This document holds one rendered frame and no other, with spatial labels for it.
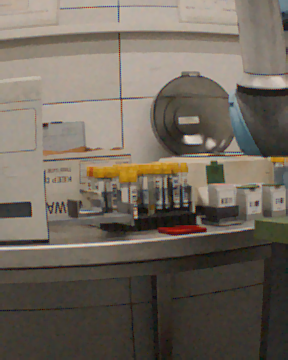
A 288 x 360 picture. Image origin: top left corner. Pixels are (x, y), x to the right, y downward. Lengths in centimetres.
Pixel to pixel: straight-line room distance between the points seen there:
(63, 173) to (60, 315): 52
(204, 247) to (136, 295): 73
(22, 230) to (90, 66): 81
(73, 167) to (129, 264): 34
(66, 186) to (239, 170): 39
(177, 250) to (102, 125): 73
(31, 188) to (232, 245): 40
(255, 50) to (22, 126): 44
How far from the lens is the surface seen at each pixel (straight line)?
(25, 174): 172
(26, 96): 172
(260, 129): 161
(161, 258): 178
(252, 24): 159
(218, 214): 191
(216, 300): 263
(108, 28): 243
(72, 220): 177
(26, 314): 243
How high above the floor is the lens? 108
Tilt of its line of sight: 3 degrees down
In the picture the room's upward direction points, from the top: 3 degrees counter-clockwise
